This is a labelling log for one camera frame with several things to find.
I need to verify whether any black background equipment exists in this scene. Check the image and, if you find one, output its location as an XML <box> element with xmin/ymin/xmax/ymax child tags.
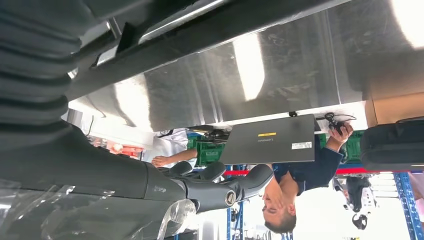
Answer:
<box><xmin>344</xmin><ymin>177</ymin><xmax>373</xmax><ymax>213</ymax></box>

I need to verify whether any red barrier strip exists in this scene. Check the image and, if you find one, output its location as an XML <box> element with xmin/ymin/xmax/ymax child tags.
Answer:
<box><xmin>223</xmin><ymin>167</ymin><xmax>382</xmax><ymax>177</ymax></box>

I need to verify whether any blue steel shelf rack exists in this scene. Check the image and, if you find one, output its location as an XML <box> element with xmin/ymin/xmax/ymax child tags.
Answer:
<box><xmin>226</xmin><ymin>200</ymin><xmax>245</xmax><ymax>240</ymax></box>
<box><xmin>392</xmin><ymin>171</ymin><xmax>424</xmax><ymax>240</ymax></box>

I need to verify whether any black cable with connector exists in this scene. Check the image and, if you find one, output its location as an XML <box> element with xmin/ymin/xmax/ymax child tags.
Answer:
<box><xmin>316</xmin><ymin>111</ymin><xmax>358</xmax><ymax>135</ymax></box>

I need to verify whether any brown cardboard box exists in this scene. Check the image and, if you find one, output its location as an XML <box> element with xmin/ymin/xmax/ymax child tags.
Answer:
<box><xmin>364</xmin><ymin>92</ymin><xmax>424</xmax><ymax>129</ymax></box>

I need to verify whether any green plastic crate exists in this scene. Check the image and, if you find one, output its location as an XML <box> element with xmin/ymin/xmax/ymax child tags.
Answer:
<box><xmin>195</xmin><ymin>140</ymin><xmax>227</xmax><ymax>167</ymax></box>
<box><xmin>344</xmin><ymin>129</ymin><xmax>366</xmax><ymax>164</ymax></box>

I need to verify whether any clear plastic hand wrap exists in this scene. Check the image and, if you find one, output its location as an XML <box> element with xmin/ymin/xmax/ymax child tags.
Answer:
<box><xmin>0</xmin><ymin>180</ymin><xmax>197</xmax><ymax>240</ymax></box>

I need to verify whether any person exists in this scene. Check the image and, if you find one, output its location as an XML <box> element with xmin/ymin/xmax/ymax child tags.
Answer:
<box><xmin>142</xmin><ymin>128</ymin><xmax>200</xmax><ymax>169</ymax></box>
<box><xmin>262</xmin><ymin>122</ymin><xmax>355</xmax><ymax>235</ymax></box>

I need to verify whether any black bag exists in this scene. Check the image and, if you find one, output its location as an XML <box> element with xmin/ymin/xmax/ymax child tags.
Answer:
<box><xmin>359</xmin><ymin>117</ymin><xmax>424</xmax><ymax>172</ymax></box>

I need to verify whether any stainless steel workbench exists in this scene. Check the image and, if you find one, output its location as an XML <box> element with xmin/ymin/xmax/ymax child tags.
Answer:
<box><xmin>67</xmin><ymin>0</ymin><xmax>424</xmax><ymax>133</ymax></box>

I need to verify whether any grey Lenovo laptop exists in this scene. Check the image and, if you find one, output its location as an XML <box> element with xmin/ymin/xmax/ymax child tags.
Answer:
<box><xmin>218</xmin><ymin>113</ymin><xmax>322</xmax><ymax>166</ymax></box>

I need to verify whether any red storage crate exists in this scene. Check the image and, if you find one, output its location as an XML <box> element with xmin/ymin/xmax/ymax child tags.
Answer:
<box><xmin>89</xmin><ymin>135</ymin><xmax>146</xmax><ymax>161</ymax></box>

